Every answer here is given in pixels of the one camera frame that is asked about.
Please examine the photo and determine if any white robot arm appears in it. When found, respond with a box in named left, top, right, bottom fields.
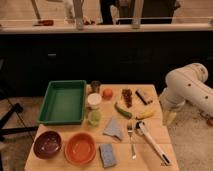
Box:
left=159, top=63, right=213, bottom=125

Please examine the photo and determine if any white lidded cup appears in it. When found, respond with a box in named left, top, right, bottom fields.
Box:
left=87, top=93, right=102, bottom=109

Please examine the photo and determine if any green plastic cup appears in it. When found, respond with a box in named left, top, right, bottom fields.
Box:
left=88, top=110, right=101, bottom=126

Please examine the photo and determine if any dark red grape bunch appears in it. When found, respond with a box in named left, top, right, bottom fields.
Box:
left=122, top=89, right=132, bottom=108

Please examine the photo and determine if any brown chocolate bar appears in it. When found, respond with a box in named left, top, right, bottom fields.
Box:
left=136, top=89, right=153, bottom=105

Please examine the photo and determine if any green chili pepper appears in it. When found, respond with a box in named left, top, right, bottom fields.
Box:
left=114, top=102, right=132, bottom=119

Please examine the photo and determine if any folded blue grey cloth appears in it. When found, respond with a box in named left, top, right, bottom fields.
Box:
left=103, top=117, right=123, bottom=141

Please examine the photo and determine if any silver fork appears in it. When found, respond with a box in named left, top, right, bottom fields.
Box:
left=127, top=122, right=137, bottom=160

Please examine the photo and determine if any green plastic tray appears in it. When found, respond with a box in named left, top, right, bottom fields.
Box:
left=38, top=80, right=86, bottom=125

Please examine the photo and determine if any yellow banana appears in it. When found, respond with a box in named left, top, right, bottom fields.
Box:
left=136, top=111, right=155, bottom=120

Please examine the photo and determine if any blue sponge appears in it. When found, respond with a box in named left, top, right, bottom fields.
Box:
left=99, top=144, right=117, bottom=168

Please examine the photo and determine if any orange bowl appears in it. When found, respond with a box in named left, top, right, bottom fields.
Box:
left=64, top=132, right=96, bottom=166

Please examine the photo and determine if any purple bowl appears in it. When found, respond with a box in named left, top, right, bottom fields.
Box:
left=33, top=131, right=62, bottom=159

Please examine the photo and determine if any black tripod stand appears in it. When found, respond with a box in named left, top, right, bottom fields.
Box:
left=0, top=103, right=38, bottom=141

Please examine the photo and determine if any white handled ladle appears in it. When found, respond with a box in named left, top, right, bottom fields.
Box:
left=136, top=121, right=171, bottom=166

